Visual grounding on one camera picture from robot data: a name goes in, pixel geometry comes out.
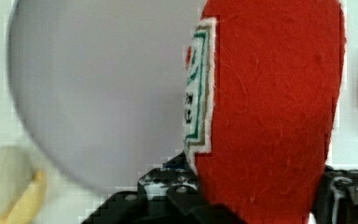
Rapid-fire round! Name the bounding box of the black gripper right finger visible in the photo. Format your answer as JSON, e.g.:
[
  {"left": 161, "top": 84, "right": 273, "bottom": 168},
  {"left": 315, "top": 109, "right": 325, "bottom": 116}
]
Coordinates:
[{"left": 311, "top": 165, "right": 358, "bottom": 224}]

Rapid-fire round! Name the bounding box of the red felt ketchup bottle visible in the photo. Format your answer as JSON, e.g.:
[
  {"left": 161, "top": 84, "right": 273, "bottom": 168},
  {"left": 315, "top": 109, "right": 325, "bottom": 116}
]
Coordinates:
[{"left": 184, "top": 0, "right": 346, "bottom": 224}]

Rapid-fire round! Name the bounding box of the yellow felt banana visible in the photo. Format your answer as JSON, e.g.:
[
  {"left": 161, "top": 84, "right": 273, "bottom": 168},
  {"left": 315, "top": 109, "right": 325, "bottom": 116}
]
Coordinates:
[{"left": 0, "top": 147, "right": 47, "bottom": 224}]

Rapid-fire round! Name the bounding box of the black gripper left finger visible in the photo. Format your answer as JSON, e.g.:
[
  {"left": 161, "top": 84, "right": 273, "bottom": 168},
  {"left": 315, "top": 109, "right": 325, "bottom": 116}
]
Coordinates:
[{"left": 81, "top": 153, "right": 246, "bottom": 224}]

